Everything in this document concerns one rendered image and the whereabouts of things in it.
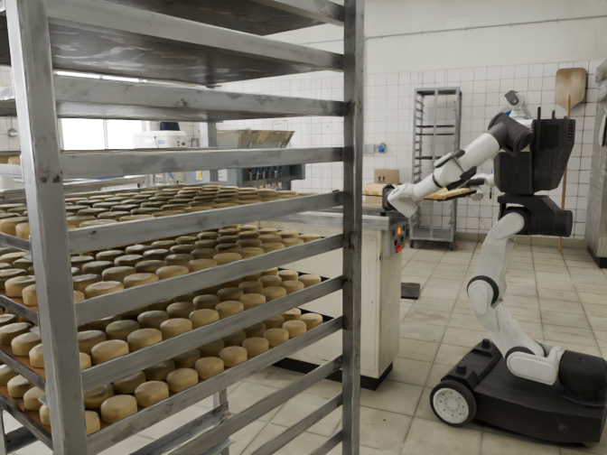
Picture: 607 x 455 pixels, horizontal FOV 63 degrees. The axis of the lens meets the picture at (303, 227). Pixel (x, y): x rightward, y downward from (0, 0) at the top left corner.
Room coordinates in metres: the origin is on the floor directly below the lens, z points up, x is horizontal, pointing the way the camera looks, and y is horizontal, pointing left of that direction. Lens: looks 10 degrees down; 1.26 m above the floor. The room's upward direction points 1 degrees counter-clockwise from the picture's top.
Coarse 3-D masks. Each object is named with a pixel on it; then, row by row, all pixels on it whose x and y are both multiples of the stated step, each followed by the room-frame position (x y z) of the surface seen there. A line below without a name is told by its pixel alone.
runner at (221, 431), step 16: (320, 368) 0.95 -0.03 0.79; (336, 368) 1.00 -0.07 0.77; (304, 384) 0.91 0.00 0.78; (272, 400) 0.84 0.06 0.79; (240, 416) 0.78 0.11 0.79; (256, 416) 0.81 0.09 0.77; (208, 432) 0.73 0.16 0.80; (224, 432) 0.75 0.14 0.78; (192, 448) 0.70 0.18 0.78; (208, 448) 0.72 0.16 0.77
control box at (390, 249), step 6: (402, 222) 2.50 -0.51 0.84; (390, 228) 2.32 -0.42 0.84; (396, 228) 2.38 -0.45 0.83; (402, 228) 2.47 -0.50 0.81; (390, 234) 2.31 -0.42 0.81; (396, 234) 2.38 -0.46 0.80; (402, 234) 2.47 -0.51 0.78; (390, 240) 2.31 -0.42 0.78; (390, 246) 2.31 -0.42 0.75; (396, 246) 2.38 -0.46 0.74; (402, 246) 2.48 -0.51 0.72; (390, 252) 2.31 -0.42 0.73; (396, 252) 2.39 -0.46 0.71
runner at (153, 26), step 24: (48, 0) 0.58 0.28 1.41; (72, 0) 0.60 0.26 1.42; (96, 0) 0.62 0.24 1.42; (72, 24) 0.61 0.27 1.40; (96, 24) 0.62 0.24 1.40; (120, 24) 0.64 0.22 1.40; (144, 24) 0.67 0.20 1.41; (168, 24) 0.70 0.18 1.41; (192, 24) 0.73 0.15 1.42; (216, 48) 0.77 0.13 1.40; (240, 48) 0.80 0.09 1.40; (264, 48) 0.84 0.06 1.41; (288, 48) 0.89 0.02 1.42; (312, 48) 0.94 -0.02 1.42
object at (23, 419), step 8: (304, 312) 1.09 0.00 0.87; (312, 312) 1.07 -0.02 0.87; (328, 320) 1.04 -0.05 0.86; (8, 400) 0.71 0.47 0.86; (8, 408) 0.68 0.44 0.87; (16, 408) 0.69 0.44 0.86; (16, 416) 0.66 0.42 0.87; (24, 416) 0.67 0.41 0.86; (24, 424) 0.64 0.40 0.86; (32, 424) 0.63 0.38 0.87; (32, 432) 0.63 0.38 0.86; (40, 432) 0.61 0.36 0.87; (48, 432) 0.63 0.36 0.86; (40, 440) 0.61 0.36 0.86; (48, 440) 0.59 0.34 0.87
